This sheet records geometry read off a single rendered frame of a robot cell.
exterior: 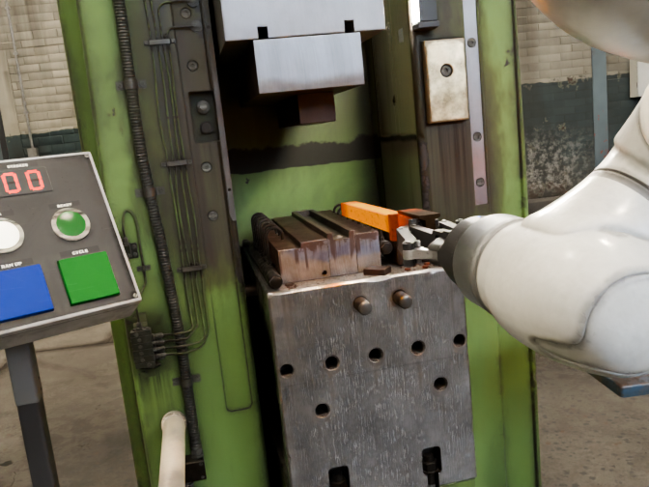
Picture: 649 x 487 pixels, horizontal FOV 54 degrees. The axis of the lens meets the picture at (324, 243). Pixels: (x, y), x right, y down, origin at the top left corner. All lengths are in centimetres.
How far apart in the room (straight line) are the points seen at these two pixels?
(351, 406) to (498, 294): 80
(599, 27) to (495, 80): 127
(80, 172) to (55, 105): 634
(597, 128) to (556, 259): 757
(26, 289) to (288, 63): 59
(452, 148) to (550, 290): 102
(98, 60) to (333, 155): 66
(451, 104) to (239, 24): 49
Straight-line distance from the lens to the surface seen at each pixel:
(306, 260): 123
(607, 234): 47
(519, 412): 167
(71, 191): 113
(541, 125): 775
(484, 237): 56
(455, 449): 138
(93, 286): 105
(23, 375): 119
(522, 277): 48
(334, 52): 123
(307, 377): 123
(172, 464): 124
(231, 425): 146
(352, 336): 122
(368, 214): 97
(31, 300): 103
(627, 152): 52
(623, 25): 24
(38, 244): 108
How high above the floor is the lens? 119
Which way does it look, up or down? 10 degrees down
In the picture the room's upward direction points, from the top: 6 degrees counter-clockwise
